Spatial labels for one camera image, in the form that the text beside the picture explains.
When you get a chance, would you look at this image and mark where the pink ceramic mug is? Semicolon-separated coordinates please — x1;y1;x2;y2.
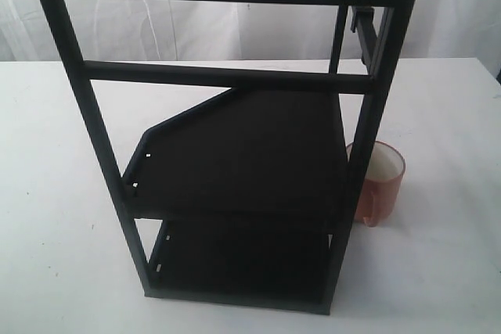
355;141;406;227

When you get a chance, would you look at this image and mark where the black metal shelf rack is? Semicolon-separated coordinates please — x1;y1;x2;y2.
40;0;415;314

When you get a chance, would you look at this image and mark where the white backdrop curtain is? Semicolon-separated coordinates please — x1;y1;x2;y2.
1;0;500;71

